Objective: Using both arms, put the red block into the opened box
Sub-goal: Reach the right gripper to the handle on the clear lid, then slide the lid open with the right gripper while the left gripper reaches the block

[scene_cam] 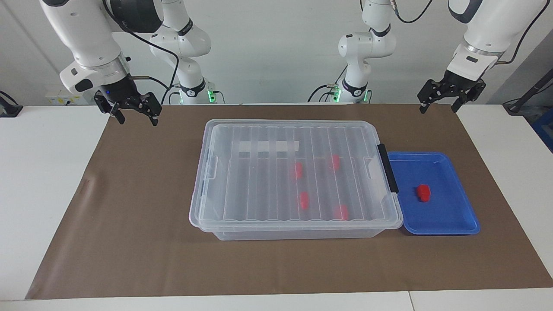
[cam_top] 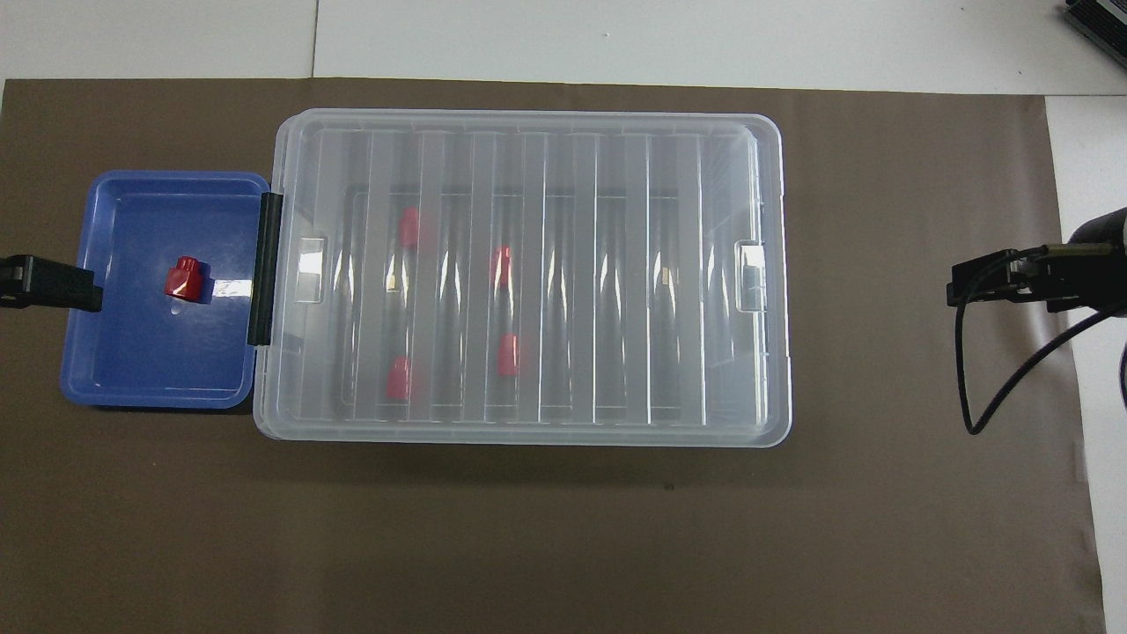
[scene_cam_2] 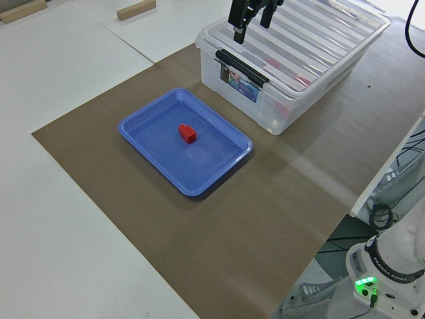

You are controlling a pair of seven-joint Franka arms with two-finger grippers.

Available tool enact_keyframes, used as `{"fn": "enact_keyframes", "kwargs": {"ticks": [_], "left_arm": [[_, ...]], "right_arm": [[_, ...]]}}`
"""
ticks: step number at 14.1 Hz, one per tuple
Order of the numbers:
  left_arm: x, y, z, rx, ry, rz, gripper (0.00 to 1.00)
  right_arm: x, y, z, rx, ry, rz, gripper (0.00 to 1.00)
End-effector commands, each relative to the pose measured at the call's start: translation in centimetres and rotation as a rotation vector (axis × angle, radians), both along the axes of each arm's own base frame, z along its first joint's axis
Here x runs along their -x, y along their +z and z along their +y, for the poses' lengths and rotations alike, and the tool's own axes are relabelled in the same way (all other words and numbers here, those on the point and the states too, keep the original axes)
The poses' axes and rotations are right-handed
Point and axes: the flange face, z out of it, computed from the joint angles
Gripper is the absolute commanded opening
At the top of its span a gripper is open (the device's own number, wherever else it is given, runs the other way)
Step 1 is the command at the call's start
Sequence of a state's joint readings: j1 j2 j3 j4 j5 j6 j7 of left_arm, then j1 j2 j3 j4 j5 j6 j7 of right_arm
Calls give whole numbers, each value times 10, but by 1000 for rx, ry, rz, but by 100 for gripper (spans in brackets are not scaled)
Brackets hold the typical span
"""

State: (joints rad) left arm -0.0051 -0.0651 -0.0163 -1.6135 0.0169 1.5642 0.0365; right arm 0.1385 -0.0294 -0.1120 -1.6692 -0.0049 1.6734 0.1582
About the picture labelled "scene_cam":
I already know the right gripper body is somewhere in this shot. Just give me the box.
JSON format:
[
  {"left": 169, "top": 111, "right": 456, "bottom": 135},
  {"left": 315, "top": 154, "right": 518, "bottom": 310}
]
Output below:
[{"left": 95, "top": 74, "right": 140, "bottom": 107}]

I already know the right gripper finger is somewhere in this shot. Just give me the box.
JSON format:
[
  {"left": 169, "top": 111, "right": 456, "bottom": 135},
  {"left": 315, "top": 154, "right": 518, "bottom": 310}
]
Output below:
[
  {"left": 94, "top": 93, "right": 126, "bottom": 125},
  {"left": 125, "top": 92, "right": 163, "bottom": 127}
]

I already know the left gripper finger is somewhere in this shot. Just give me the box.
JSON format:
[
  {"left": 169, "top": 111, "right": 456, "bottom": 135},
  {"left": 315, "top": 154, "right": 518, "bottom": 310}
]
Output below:
[
  {"left": 451, "top": 81, "right": 487, "bottom": 113},
  {"left": 417, "top": 79, "right": 452, "bottom": 114}
]

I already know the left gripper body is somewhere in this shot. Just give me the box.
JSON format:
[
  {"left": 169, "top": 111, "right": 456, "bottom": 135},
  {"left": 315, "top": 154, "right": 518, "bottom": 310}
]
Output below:
[{"left": 442, "top": 69, "right": 481, "bottom": 94}]

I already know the black box latch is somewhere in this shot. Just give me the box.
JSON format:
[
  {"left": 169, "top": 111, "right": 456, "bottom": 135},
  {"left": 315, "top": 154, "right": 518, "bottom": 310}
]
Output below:
[{"left": 377, "top": 143, "right": 399, "bottom": 194}]

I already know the clear plastic storage box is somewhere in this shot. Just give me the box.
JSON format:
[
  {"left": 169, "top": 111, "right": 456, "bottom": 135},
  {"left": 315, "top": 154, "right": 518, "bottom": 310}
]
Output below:
[{"left": 189, "top": 119, "right": 404, "bottom": 241}]

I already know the black stand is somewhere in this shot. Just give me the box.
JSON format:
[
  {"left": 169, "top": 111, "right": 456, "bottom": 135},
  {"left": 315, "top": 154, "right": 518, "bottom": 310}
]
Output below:
[
  {"left": 502, "top": 68, "right": 553, "bottom": 114},
  {"left": 0, "top": 90, "right": 23, "bottom": 118}
]

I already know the white power strip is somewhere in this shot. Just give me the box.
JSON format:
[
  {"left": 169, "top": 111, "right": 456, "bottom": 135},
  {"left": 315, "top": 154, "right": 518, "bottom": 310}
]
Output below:
[{"left": 45, "top": 88, "right": 96, "bottom": 105}]

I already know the blue crate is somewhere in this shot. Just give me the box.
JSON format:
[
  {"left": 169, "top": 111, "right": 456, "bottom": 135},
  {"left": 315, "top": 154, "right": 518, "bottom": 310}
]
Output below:
[{"left": 531, "top": 107, "right": 553, "bottom": 152}]

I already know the blue plastic tray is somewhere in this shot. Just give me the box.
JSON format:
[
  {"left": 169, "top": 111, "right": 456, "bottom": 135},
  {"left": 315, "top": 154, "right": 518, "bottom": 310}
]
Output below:
[{"left": 387, "top": 151, "right": 481, "bottom": 236}]

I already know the clear plastic lid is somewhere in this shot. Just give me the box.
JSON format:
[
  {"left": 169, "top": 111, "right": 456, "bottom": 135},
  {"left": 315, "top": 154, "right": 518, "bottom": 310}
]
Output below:
[{"left": 189, "top": 119, "right": 404, "bottom": 230}]

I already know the black cable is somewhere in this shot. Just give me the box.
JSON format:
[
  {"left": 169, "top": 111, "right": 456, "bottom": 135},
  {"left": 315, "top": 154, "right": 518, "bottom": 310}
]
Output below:
[
  {"left": 496, "top": 0, "right": 551, "bottom": 66},
  {"left": 307, "top": 65, "right": 349, "bottom": 103},
  {"left": 102, "top": 0, "right": 180, "bottom": 105},
  {"left": 390, "top": 0, "right": 434, "bottom": 25}
]

